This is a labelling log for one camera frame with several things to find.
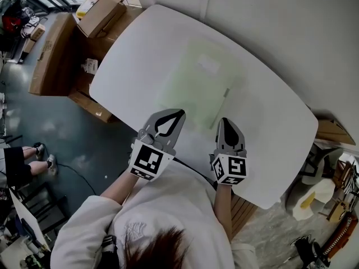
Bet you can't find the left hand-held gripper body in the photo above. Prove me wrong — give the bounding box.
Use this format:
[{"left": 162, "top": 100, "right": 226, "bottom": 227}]
[{"left": 128, "top": 130, "right": 177, "bottom": 183}]

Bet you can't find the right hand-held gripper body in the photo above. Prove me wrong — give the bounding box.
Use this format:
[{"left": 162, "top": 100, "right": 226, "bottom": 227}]
[{"left": 209, "top": 149, "right": 250, "bottom": 185}]

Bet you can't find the light green folder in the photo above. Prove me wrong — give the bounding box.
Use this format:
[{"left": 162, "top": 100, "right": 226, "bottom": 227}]
[{"left": 153, "top": 37, "right": 249, "bottom": 131}]

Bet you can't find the person's right forearm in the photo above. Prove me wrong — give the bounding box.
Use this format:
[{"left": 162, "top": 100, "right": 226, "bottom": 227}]
[{"left": 213, "top": 182, "right": 233, "bottom": 242}]

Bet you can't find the person's left forearm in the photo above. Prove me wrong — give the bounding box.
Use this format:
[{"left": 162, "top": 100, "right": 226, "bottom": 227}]
[{"left": 100, "top": 170, "right": 140, "bottom": 207}]

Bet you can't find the small brown cardboard box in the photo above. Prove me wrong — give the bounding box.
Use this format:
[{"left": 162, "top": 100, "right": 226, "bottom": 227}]
[{"left": 77, "top": 0, "right": 127, "bottom": 39}]

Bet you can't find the person's white sweatshirt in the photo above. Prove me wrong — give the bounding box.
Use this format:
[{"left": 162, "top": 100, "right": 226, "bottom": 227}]
[{"left": 50, "top": 161, "right": 259, "bottom": 269}]

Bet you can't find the wooden slatted bench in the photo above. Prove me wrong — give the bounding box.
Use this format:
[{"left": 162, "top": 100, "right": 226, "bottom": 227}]
[{"left": 230, "top": 193, "right": 258, "bottom": 239}]

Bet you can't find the wide flat cardboard box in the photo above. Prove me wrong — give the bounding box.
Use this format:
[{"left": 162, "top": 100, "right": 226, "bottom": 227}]
[{"left": 67, "top": 6, "right": 145, "bottom": 123}]

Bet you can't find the grey chair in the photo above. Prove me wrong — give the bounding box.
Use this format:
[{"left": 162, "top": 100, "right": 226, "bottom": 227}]
[{"left": 297, "top": 144, "right": 342, "bottom": 186}]

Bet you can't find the yellow paper sheet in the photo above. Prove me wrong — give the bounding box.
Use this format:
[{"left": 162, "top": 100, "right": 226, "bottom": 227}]
[{"left": 300, "top": 192, "right": 316, "bottom": 210}]

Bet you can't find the white paper packet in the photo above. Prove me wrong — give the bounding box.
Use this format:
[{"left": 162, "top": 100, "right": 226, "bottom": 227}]
[{"left": 81, "top": 58, "right": 99, "bottom": 74}]

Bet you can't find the leaning cardboard sheet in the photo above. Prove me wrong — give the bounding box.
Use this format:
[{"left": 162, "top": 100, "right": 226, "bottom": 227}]
[{"left": 315, "top": 116, "right": 356, "bottom": 146}]

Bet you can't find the white plastic chair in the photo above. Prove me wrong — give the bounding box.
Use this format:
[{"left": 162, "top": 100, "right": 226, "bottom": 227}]
[{"left": 291, "top": 178, "right": 336, "bottom": 221}]

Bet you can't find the black equipment bag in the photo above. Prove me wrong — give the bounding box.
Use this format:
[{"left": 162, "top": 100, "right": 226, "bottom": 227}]
[{"left": 290, "top": 234, "right": 332, "bottom": 269}]

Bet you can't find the long cardboard box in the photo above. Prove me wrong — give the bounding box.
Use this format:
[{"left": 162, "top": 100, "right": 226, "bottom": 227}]
[{"left": 27, "top": 12, "right": 78, "bottom": 96}]

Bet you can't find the white side table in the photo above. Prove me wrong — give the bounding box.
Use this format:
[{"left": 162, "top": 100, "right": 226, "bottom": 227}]
[{"left": 8, "top": 188, "right": 51, "bottom": 253}]

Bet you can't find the small labelled cardboard box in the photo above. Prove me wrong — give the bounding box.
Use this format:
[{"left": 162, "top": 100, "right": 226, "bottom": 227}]
[
  {"left": 29, "top": 23, "right": 45, "bottom": 41},
  {"left": 22, "top": 38, "right": 36, "bottom": 54}
]

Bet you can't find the red garment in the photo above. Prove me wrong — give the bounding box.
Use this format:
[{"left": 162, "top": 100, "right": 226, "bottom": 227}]
[{"left": 1, "top": 14, "right": 22, "bottom": 33}]

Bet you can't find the black floor cable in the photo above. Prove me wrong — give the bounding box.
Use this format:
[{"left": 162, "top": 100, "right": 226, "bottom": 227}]
[{"left": 33, "top": 141, "right": 98, "bottom": 196}]

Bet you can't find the black strap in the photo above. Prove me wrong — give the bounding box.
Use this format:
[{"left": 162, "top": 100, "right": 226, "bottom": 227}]
[{"left": 100, "top": 234, "right": 117, "bottom": 269}]

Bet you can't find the black metal stool frame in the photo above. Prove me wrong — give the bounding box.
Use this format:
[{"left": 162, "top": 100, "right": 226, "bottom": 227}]
[{"left": 21, "top": 182, "right": 70, "bottom": 236}]

